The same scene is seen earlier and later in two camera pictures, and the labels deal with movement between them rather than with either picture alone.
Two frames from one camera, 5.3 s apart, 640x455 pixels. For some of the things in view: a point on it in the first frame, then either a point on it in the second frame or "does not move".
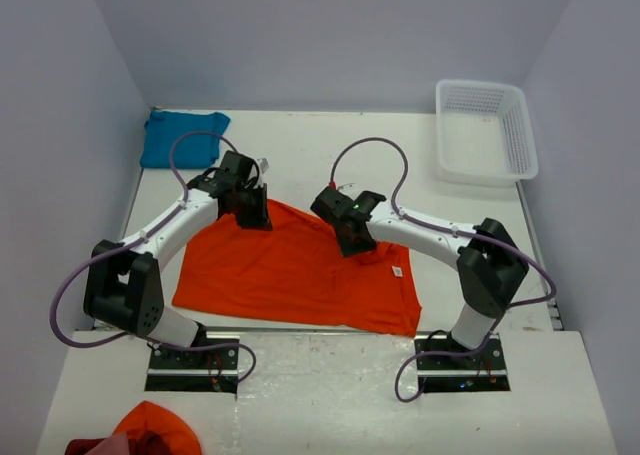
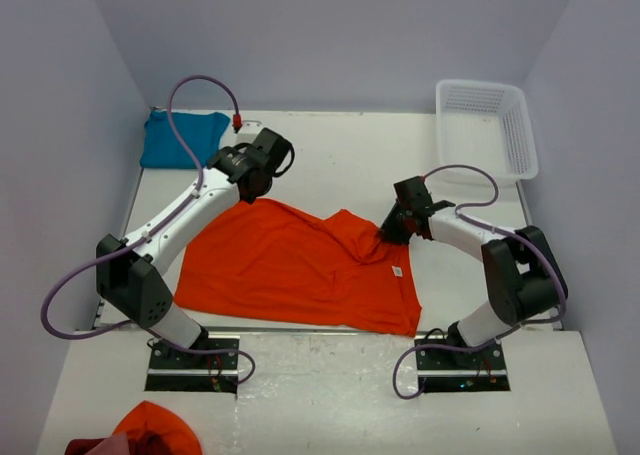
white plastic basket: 483,133 does not move
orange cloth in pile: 153,429 does not move
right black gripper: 350,248 -> 390,234
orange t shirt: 295,272 does not move
